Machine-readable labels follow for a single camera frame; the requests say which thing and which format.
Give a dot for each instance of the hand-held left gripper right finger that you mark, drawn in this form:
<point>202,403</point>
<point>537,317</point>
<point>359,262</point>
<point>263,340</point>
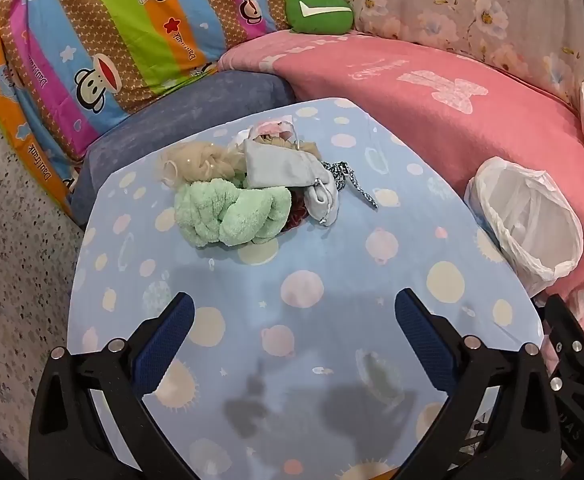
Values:
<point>422,345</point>

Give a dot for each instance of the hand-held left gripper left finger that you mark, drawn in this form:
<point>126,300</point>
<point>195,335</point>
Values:
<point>166,345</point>

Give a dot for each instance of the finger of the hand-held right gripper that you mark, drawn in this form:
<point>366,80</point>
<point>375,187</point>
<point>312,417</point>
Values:
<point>569,332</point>

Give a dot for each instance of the white plastic bag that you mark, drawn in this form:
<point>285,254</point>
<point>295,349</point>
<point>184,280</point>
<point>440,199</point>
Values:
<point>522,210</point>

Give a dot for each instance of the green fluffy cloth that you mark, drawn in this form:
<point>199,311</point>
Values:
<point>221,215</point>

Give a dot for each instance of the dark red cloth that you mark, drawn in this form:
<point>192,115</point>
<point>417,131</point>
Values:
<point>297,215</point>

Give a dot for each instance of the blond fluffy scrunchie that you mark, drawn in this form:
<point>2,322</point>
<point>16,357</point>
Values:
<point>196,162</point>

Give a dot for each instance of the leopard print hair band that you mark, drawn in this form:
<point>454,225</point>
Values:
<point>344,175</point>

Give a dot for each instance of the grey fabric pouch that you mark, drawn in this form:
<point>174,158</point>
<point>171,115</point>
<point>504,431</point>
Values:
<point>277,165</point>

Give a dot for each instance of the blue dotted table cloth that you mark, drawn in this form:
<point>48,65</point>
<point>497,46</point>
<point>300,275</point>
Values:
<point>322,260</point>

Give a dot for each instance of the beige stocking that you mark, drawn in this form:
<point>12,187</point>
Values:
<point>274,141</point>

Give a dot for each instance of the pink and white packet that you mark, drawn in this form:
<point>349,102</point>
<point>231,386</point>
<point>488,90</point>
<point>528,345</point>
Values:
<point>272,127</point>

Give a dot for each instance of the blue-grey cushion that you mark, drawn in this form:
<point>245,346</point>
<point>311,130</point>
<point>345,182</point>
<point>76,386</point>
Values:
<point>196,105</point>

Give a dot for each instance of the pink blanket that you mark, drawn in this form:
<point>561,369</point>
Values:
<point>372,75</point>

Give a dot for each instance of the colourful striped cartoon quilt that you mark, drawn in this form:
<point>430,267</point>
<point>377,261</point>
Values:
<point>121,25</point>

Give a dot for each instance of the floral beige cloth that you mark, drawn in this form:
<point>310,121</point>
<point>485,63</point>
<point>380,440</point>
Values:
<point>472,10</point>

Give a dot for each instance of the green round pillow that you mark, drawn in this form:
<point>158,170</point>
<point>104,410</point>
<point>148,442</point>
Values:
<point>317,17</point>

